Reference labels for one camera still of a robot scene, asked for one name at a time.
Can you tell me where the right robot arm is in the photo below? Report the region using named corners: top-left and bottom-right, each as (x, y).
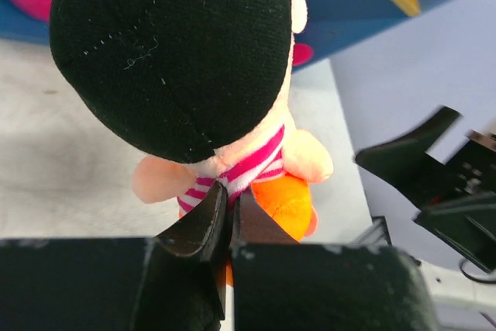
top-left (355, 106), bottom-right (495, 315)

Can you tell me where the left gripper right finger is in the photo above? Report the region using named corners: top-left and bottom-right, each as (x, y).
top-left (232, 191), bottom-right (298, 248)

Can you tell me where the blue and yellow toy shelf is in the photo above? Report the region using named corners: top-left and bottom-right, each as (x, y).
top-left (1, 0), bottom-right (451, 70)

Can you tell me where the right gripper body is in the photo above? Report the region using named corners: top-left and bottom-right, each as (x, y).
top-left (422, 130), bottom-right (495, 211)

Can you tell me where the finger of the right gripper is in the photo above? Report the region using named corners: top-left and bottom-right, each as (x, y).
top-left (355, 106), bottom-right (460, 207)
top-left (414, 193), bottom-right (495, 273)

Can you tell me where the black-haired doll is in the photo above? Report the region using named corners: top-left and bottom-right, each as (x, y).
top-left (50, 0), bottom-right (333, 240)

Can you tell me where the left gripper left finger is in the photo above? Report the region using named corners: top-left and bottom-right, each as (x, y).
top-left (153, 182), bottom-right (229, 319)

